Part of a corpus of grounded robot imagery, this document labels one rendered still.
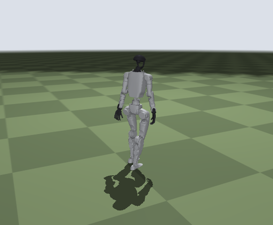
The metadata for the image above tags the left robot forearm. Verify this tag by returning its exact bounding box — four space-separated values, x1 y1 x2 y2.
118 92 126 108

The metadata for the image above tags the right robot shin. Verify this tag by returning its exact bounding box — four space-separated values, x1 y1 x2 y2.
133 137 144 166

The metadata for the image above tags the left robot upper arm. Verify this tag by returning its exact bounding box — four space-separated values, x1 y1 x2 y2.
121 72 129 94

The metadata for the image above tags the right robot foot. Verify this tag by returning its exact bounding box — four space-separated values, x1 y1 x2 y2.
130 163 143 170

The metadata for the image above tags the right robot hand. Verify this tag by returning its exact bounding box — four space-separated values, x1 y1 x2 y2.
150 108 156 125

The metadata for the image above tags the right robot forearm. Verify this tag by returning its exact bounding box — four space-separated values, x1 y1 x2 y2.
148 91 156 111

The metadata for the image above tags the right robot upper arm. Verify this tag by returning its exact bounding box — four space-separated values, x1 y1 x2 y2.
144 73 152 97

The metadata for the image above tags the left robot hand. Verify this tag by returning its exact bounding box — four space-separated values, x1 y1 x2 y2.
114 104 123 120

